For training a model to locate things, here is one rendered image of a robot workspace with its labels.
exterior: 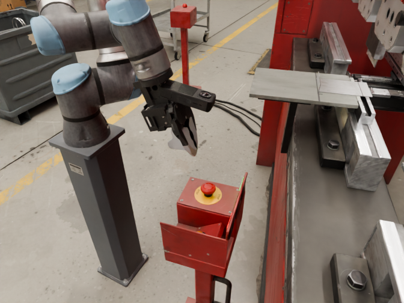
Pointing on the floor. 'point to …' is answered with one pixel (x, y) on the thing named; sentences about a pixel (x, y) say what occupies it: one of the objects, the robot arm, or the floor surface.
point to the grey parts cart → (161, 19)
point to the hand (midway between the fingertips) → (196, 150)
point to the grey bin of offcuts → (24, 67)
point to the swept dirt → (263, 249)
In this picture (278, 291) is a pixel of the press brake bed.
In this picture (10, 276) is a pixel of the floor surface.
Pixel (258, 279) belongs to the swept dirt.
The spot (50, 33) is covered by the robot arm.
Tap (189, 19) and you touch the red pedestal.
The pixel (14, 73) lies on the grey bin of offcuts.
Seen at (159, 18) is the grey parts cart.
